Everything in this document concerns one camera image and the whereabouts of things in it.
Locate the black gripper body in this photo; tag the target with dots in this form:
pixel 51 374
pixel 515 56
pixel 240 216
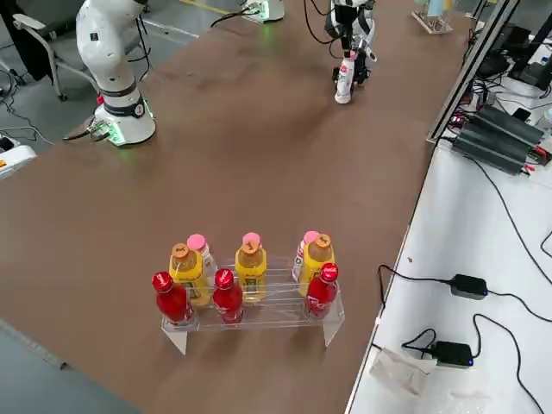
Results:
pixel 343 17
pixel 363 69

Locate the white drink bottle pink label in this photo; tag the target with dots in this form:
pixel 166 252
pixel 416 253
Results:
pixel 196 241
pixel 254 237
pixel 344 82
pixel 307 238

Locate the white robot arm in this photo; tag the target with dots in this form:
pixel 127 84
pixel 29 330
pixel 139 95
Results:
pixel 365 26
pixel 108 64

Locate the yellow drink bottle orange cap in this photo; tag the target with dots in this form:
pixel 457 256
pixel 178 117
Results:
pixel 251 269
pixel 318 259
pixel 186 269

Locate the red drink bottle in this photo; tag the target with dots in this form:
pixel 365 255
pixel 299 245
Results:
pixel 227 302
pixel 172 302
pixel 321 295

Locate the light blue cup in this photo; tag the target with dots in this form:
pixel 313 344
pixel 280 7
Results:
pixel 435 6

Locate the yellow cup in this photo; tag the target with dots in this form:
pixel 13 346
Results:
pixel 448 3

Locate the black finned power supply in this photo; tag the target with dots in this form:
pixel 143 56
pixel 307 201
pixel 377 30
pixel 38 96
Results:
pixel 491 148
pixel 509 123

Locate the black smartphone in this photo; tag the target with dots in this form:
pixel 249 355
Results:
pixel 522 114

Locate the black monitor stand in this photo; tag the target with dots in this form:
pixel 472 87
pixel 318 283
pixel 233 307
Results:
pixel 532 73

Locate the black power adapter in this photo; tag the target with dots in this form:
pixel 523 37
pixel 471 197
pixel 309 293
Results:
pixel 469 285
pixel 453 353

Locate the clear acrylic stepped shelf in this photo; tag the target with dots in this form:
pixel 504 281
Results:
pixel 267 319

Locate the clear plastic bag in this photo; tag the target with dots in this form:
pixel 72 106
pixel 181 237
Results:
pixel 399 368

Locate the grey office chair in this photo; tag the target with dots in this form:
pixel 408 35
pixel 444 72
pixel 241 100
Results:
pixel 26 56

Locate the white box device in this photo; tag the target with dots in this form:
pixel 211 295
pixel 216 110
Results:
pixel 15 159

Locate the aluminium frame post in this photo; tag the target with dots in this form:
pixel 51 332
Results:
pixel 472 73

